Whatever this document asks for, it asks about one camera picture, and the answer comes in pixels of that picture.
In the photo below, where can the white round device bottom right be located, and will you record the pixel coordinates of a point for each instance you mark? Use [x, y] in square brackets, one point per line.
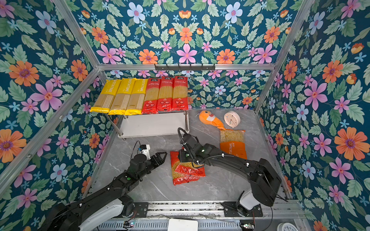
[286, 227]

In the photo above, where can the orange fish plush toy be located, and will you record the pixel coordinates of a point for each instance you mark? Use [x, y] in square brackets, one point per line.
[208, 118]

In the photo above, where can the white box at bottom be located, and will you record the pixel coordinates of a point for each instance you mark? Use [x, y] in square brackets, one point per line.
[182, 225]

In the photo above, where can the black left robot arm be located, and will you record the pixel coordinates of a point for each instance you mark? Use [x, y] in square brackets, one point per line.
[109, 202]

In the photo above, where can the red macaroni bag small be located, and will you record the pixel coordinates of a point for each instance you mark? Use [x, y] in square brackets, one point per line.
[189, 168]

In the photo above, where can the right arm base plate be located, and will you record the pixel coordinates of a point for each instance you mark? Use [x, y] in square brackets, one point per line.
[233, 209]

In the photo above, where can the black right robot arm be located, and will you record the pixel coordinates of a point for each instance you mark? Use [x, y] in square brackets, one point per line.
[262, 177]

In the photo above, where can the red spaghetti pack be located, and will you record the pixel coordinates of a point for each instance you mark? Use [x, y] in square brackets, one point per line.
[165, 94]
[151, 96]
[180, 94]

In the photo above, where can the white two-tier shelf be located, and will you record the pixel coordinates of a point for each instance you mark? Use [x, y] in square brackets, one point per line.
[162, 123]

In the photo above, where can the black hook rail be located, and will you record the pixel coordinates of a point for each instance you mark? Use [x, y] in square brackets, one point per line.
[184, 67]

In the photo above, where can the orange macaroni bag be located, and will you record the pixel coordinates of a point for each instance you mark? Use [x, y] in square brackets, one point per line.
[232, 142]

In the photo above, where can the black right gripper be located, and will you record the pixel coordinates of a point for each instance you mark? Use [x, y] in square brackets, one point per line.
[182, 158]

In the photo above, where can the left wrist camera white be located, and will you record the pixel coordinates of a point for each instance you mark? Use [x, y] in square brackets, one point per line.
[145, 149]

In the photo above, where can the red spaghetti pack front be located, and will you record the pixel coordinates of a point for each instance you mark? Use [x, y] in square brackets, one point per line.
[180, 94]

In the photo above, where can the yellow spaghetti pack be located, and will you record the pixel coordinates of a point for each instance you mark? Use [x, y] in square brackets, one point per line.
[106, 97]
[136, 101]
[122, 97]

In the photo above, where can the pink round alarm clock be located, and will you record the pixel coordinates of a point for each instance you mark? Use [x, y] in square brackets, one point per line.
[232, 119]

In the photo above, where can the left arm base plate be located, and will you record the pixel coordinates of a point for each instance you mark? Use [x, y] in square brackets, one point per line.
[140, 210]

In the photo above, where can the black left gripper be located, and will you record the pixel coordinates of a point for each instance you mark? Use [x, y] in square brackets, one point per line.
[160, 160]

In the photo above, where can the red macaroni bag large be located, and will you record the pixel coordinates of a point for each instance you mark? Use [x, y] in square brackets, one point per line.
[179, 178]

